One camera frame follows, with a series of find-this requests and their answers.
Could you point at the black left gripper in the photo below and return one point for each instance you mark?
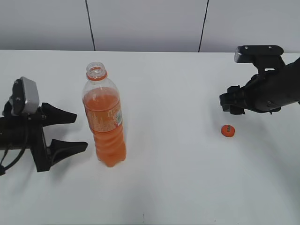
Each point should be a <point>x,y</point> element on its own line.
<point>25,131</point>

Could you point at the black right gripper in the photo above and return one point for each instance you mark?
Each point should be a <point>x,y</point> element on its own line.
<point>266,92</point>

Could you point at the orange bottle cap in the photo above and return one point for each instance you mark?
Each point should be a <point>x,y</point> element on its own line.
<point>228,130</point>

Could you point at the orange soda plastic bottle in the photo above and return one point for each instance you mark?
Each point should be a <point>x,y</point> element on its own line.
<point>101,100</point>

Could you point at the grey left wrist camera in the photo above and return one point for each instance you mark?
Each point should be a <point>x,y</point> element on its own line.
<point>24,98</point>

